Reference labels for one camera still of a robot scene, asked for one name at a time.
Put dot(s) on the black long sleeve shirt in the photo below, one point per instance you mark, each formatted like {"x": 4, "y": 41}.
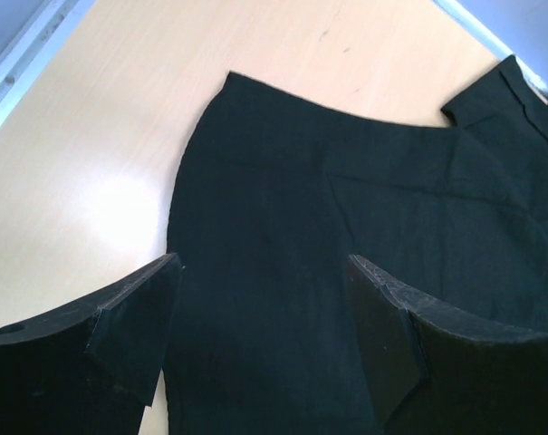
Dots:
{"x": 274, "y": 194}

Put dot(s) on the aluminium table frame rail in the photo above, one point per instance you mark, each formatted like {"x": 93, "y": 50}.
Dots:
{"x": 31, "y": 33}

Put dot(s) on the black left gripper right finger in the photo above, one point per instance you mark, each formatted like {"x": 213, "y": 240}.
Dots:
{"x": 431, "y": 368}

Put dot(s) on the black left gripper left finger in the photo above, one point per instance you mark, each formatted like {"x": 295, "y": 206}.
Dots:
{"x": 90, "y": 366}

